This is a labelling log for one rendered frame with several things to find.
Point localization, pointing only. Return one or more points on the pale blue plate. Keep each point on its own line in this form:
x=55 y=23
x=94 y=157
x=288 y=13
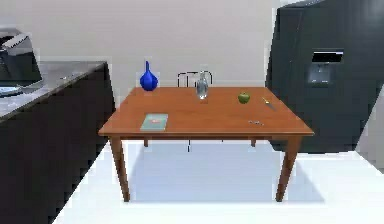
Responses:
x=8 y=90

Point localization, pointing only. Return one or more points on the small silver keys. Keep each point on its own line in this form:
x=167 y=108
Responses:
x=255 y=123

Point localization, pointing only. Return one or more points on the teal book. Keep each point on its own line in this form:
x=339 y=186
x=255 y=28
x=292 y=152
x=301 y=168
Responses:
x=154 y=122

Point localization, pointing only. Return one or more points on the blue vase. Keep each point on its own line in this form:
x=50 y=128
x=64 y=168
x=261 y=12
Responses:
x=148 y=81

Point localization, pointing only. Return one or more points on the black kitchen counter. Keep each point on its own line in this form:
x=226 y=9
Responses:
x=46 y=140

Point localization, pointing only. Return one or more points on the brown wooden table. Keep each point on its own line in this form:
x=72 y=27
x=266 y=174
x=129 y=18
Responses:
x=206 y=113

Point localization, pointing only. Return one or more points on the green apple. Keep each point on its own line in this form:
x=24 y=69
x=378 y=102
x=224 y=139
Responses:
x=244 y=98

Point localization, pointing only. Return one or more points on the black fridge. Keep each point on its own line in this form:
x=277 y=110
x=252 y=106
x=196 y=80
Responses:
x=330 y=80

